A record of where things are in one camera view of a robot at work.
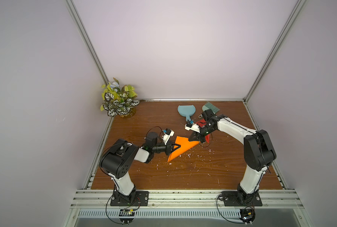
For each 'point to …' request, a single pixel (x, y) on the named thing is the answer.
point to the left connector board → (127, 215)
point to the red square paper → (200, 123)
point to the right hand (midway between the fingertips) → (190, 135)
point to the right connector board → (247, 215)
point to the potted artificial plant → (119, 100)
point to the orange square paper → (185, 145)
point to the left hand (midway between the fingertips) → (180, 148)
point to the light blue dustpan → (186, 110)
